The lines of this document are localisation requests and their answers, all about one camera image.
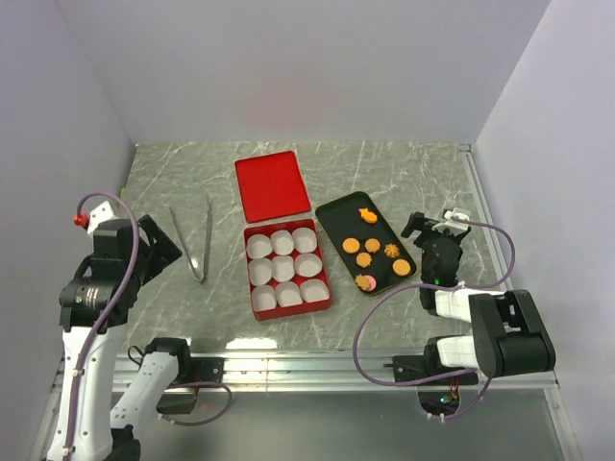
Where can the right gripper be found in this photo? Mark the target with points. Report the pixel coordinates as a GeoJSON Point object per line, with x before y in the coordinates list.
{"type": "Point", "coordinates": [418, 222]}

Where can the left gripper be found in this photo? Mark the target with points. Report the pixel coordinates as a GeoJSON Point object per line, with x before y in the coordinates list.
{"type": "Point", "coordinates": [161, 252]}

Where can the metal tongs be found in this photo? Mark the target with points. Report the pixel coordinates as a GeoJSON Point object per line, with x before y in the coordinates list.
{"type": "Point", "coordinates": [197, 258]}

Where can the small flower cookie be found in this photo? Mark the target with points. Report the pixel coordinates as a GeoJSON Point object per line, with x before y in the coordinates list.
{"type": "Point", "coordinates": [372, 245]}

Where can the round waffle cookie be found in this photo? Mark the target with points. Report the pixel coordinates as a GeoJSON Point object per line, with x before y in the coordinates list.
{"type": "Point", "coordinates": [350, 245]}

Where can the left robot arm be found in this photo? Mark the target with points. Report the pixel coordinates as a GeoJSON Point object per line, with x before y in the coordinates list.
{"type": "Point", "coordinates": [95, 307]}

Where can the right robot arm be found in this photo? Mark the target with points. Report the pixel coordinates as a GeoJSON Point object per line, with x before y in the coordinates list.
{"type": "Point", "coordinates": [508, 336]}

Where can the swirl star cookie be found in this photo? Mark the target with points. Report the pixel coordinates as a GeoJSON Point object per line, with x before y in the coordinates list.
{"type": "Point", "coordinates": [391, 250]}

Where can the fish shaped cookie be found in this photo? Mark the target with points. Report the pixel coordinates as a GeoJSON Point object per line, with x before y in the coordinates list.
{"type": "Point", "coordinates": [368, 216]}

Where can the round orange cookie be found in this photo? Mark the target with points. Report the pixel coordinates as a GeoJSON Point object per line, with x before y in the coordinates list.
{"type": "Point", "coordinates": [401, 267]}

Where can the black tray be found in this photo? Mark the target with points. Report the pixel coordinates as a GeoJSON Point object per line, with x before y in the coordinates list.
{"type": "Point", "coordinates": [340, 220]}

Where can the pink round cookie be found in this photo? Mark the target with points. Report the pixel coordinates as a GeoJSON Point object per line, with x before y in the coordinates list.
{"type": "Point", "coordinates": [372, 283]}

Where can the flower cookie front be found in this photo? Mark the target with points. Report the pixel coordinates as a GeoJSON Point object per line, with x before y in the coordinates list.
{"type": "Point", "coordinates": [362, 282]}

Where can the paper cup back left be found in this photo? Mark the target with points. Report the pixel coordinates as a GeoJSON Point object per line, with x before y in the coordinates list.
{"type": "Point", "coordinates": [258, 246]}

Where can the paper cup middle left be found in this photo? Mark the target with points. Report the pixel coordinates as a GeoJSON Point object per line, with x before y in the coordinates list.
{"type": "Point", "coordinates": [260, 271]}

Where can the paper cup front left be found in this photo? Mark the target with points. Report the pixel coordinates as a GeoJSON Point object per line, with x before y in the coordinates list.
{"type": "Point", "coordinates": [263, 298]}

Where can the paper cup back right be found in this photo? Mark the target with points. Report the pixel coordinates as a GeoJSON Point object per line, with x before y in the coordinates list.
{"type": "Point", "coordinates": [305, 240]}

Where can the paper cup back middle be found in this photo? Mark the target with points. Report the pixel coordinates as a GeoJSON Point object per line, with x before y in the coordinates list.
{"type": "Point", "coordinates": [282, 242]}

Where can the paper cup centre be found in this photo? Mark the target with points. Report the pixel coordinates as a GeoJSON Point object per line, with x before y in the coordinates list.
{"type": "Point", "coordinates": [283, 268]}

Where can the red tin lid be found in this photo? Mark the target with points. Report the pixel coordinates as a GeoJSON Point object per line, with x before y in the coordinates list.
{"type": "Point", "coordinates": [271, 187]}

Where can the paper cup front right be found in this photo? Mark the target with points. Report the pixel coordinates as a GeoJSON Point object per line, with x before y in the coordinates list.
{"type": "Point", "coordinates": [314, 290]}

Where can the red tin box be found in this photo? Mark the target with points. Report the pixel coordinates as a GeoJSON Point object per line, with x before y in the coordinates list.
{"type": "Point", "coordinates": [304, 308]}

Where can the paper cup front middle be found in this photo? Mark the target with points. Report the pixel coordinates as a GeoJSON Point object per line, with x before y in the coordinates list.
{"type": "Point", "coordinates": [288, 294]}

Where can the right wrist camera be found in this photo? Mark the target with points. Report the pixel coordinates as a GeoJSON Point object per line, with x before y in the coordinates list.
{"type": "Point", "coordinates": [454, 221]}

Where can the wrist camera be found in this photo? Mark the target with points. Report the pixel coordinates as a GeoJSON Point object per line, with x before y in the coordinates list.
{"type": "Point", "coordinates": [454, 221]}
{"type": "Point", "coordinates": [91, 221]}

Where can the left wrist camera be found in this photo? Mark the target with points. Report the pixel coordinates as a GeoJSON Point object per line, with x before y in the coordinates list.
{"type": "Point", "coordinates": [91, 221]}

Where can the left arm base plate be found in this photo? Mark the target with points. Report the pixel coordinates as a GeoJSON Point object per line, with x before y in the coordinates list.
{"type": "Point", "coordinates": [206, 369]}

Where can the aluminium rail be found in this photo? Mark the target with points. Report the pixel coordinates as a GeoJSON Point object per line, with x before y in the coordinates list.
{"type": "Point", "coordinates": [271, 371]}

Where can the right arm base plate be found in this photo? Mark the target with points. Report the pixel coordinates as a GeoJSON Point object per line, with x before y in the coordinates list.
{"type": "Point", "coordinates": [411, 367]}

